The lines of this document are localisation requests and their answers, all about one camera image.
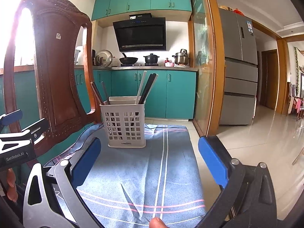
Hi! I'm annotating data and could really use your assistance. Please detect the dark brown chopstick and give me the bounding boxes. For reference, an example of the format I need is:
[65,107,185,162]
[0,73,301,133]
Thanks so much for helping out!
[101,81,110,105]

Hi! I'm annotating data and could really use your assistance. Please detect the white chopstick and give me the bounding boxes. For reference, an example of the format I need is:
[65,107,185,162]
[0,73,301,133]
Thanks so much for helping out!
[135,70,147,105]

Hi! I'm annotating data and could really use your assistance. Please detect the cream chopstick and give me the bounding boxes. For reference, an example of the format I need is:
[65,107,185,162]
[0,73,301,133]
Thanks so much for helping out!
[141,73,158,104]

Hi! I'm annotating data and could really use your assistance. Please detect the person's left hand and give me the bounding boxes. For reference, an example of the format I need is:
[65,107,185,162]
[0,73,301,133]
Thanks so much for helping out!
[7,168,18,202]

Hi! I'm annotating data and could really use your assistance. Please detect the person's right hand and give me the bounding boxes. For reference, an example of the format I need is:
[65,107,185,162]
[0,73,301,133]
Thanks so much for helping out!
[149,217,168,228]

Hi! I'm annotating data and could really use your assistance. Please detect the blue striped cloth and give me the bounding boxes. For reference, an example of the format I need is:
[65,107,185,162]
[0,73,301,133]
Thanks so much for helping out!
[47,124,206,227]

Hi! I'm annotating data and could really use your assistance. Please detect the white plastic utensil basket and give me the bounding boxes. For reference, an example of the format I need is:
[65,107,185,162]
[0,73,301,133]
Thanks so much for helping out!
[100,96,146,149]

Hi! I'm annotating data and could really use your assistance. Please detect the brown wooden door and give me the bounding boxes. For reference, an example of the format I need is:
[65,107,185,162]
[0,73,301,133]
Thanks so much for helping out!
[260,49,279,110]

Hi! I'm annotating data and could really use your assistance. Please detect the grey refrigerator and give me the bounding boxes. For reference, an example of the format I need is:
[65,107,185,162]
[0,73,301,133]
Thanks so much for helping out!
[219,9,258,125]

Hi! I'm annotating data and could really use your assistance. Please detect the glass pot lid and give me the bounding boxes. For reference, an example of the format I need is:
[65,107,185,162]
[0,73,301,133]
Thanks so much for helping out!
[95,50,113,67]

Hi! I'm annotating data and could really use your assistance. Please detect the carved wooden chair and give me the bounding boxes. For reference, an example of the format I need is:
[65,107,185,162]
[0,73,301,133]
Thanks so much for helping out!
[3,0,101,156]

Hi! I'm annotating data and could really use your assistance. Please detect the stainless steel pot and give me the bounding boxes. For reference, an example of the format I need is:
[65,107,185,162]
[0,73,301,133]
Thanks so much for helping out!
[172,49,189,65]

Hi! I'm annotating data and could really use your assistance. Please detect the pink small container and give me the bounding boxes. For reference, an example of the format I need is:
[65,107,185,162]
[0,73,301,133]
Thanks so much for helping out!
[164,58,175,67]

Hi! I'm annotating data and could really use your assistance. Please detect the black wok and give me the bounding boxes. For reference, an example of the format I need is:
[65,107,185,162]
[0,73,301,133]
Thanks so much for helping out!
[120,52,138,65]

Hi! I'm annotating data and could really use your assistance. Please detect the wooden glass sliding door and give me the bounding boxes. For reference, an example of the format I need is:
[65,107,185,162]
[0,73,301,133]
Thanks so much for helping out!
[188,0,225,136]

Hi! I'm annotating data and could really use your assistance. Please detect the black cooking pot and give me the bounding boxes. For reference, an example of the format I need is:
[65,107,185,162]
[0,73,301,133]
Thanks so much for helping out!
[144,53,159,66]

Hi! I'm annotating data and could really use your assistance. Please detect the black range hood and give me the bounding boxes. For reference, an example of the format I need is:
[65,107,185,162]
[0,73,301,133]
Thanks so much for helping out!
[113,16,166,52]

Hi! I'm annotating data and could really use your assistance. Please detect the teal upper cabinets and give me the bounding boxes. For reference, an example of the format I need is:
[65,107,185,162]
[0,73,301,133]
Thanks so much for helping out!
[92,0,192,21]

